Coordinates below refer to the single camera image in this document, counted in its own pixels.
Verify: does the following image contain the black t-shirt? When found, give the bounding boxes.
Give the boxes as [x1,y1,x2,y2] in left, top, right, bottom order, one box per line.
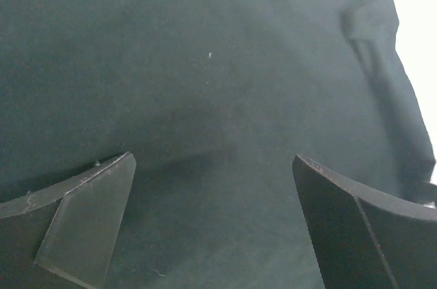
[1,0,436,288]

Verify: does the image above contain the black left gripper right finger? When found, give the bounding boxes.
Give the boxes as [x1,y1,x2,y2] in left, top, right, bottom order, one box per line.
[292,155,436,288]

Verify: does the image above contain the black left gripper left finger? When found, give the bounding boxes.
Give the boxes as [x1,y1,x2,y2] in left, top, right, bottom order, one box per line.
[1,152,137,288]

